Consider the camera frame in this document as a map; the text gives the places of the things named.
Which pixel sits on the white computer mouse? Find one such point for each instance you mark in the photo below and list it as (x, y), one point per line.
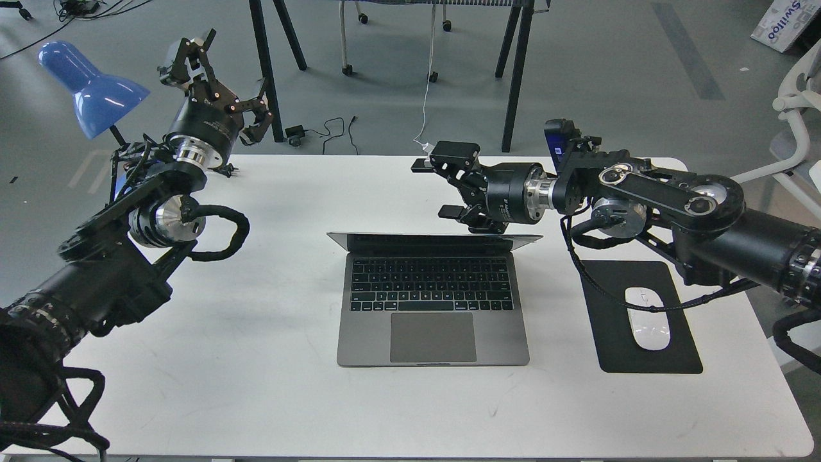
(650, 330)

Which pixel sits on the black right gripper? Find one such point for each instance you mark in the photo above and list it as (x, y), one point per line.
(510, 192)

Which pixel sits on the white cardboard box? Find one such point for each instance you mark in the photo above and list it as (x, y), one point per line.
(788, 23)

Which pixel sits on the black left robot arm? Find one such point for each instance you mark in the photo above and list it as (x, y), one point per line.
(118, 262)

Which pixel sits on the black mouse pad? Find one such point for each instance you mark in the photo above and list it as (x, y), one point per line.
(616, 347)

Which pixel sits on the grey laptop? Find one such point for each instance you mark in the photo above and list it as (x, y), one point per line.
(431, 300)

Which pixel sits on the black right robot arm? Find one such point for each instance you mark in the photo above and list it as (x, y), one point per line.
(701, 223)

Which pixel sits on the white office chair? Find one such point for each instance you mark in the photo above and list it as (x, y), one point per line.
(798, 91)

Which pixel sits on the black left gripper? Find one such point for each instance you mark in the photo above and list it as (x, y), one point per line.
(204, 115)

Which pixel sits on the blue desk lamp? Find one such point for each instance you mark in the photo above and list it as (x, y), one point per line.
(100, 100)

